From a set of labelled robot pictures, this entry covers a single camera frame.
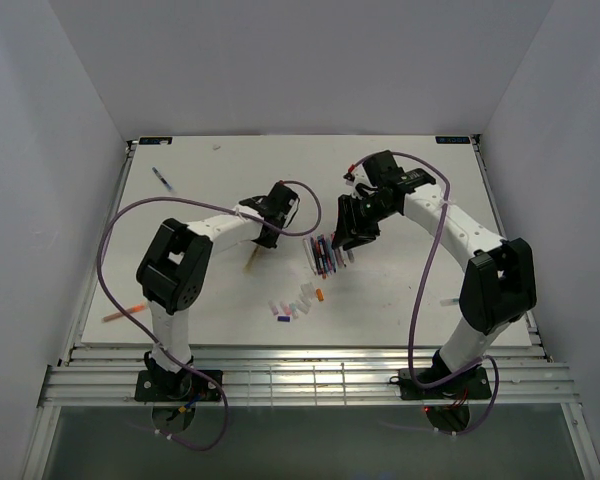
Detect purple gel pen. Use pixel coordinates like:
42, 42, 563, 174
309, 237, 323, 276

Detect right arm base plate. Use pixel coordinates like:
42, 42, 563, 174
389, 367, 492, 401

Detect blue pen far left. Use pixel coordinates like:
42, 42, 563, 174
151, 167, 177, 197

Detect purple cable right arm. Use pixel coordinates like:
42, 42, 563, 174
347, 151, 501, 437

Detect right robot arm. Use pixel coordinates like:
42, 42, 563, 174
332, 150, 537, 397

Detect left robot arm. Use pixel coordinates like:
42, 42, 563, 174
136, 182, 299, 400

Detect light blue gel pen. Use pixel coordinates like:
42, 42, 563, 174
319, 235, 332, 275

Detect orange red gel pen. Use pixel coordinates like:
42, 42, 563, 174
312, 237, 327, 279

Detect violet pen cap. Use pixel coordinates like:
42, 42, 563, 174
267, 300, 279, 316

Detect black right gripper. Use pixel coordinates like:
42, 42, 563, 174
331, 193, 397, 251

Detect aluminium frame rail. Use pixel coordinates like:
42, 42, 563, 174
39, 346, 579, 407

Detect orange pen left edge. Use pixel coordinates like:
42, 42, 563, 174
102, 303, 147, 323

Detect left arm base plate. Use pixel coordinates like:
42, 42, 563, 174
133, 370, 221, 404

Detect yellow pen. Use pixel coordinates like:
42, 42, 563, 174
243, 245, 260, 273

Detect green pen on table edge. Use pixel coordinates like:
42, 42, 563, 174
440, 298, 459, 307

